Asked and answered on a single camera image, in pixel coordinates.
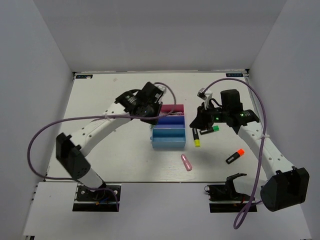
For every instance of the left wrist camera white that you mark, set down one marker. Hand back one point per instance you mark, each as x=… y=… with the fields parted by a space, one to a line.
x=162 y=88

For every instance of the left corner label sticker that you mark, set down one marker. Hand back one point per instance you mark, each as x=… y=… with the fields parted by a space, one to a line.
x=84 y=76

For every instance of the blue pen refill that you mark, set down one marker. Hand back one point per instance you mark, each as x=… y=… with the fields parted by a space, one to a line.
x=172 y=114

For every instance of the yellow highlighter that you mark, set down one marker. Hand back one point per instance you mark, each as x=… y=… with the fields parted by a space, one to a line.
x=196 y=138

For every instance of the right corner label sticker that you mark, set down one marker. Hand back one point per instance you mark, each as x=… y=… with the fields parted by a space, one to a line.
x=234 y=75

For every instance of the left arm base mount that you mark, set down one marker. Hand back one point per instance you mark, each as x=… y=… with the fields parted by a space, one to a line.
x=97 y=201

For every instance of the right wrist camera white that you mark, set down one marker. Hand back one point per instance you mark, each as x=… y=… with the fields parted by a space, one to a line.
x=205 y=95

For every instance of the pink eraser capsule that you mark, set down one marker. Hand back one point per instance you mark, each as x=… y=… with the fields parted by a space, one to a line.
x=186 y=163

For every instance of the green highlighter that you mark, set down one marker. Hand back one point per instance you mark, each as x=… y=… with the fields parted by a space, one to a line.
x=214 y=128

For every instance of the dark blue bin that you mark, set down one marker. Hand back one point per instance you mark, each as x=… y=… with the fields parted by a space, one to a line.
x=171 y=122

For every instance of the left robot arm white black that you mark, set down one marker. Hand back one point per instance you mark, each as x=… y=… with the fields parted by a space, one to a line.
x=71 y=150

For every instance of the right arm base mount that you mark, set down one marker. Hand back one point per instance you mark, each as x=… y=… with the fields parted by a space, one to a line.
x=223 y=197

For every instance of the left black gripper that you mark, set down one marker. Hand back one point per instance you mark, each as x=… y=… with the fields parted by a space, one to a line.
x=158 y=105

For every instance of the pink bin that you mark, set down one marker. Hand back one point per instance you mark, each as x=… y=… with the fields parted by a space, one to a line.
x=166 y=108

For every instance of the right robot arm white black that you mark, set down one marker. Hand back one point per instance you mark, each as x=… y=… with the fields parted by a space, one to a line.
x=285 y=184

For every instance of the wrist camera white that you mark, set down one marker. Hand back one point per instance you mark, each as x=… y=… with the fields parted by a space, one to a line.
x=205 y=95
x=162 y=88

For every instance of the orange highlighter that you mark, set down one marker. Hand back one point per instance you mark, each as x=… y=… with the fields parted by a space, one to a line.
x=235 y=156

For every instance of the corner label sticker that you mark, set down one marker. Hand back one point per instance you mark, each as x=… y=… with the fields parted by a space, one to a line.
x=234 y=75
x=84 y=76

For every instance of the light blue bin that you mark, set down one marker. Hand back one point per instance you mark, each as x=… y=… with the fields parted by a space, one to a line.
x=168 y=138

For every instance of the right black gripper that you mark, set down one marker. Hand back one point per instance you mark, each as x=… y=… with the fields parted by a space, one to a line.
x=201 y=120

